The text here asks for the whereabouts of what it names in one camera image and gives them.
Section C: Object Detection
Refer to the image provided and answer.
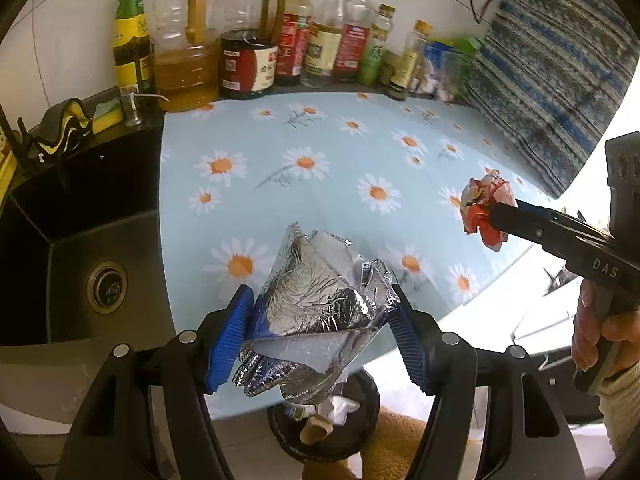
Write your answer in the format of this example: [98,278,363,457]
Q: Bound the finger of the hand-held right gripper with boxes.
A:
[516,199,608,236]
[487,202,566,261]

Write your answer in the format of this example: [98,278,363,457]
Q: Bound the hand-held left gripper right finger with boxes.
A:
[387,284,586,480]

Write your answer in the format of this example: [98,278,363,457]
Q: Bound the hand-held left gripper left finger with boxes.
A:
[55,284,256,480]

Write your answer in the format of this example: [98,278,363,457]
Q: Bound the pink white paper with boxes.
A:
[460,169,518,251]

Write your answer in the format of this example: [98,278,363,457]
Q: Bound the black round trash bin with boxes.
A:
[266,372,381,463]

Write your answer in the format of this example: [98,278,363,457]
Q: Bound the large white tissue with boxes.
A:
[317,395,362,428]

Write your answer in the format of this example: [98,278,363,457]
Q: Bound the silver foil bag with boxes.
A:
[232,221,401,406]

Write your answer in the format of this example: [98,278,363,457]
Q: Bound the person's right forearm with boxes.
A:
[597,365,640,456]

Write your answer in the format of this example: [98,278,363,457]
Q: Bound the person's right hand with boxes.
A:
[571,280,640,371]

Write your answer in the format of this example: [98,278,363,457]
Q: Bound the brown plush cloth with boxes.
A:
[302,407,483,480]

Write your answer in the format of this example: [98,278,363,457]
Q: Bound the brown paper roll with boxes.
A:
[300,415,333,444]

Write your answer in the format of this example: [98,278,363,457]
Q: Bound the metal sink drain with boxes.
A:
[86,261,128,315]

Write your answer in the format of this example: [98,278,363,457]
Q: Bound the blue patterned cloth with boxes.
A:
[460,0,640,200]

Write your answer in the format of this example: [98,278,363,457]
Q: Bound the blue snack packet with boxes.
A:
[422,40,462,100]

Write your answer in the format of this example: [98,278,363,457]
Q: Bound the green box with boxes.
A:
[452,36,483,62]

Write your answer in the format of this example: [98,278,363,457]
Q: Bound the clear bottle yellow label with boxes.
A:
[387,19,433,101]

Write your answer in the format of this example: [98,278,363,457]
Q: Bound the black sink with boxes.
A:
[0,120,176,348]

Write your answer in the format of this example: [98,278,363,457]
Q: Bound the light blue daisy tablecloth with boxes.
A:
[157,91,556,418]

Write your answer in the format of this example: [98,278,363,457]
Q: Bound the green label oil bottle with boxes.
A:
[357,4,397,86]

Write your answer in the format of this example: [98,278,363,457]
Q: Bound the dark bottle red label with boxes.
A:
[332,0,376,83]

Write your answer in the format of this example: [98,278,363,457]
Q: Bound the clear bottle beige label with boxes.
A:
[301,0,351,88]

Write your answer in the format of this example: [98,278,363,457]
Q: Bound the metal soap pump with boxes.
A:
[119,86,171,127]

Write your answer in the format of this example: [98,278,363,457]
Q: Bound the yellow green sponge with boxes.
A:
[90,96,125,135]

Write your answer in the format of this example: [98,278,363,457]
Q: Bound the large cooking oil jug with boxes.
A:
[151,0,221,112]

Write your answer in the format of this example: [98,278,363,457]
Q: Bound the dark soy sauce jug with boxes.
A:
[218,0,286,100]

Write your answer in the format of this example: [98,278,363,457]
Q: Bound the slim red label bottle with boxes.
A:
[274,0,315,87]

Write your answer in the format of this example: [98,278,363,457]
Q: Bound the yellow detergent bottle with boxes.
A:
[0,125,18,196]

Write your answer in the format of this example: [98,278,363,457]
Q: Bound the green bottle yellow label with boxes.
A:
[112,0,153,103]

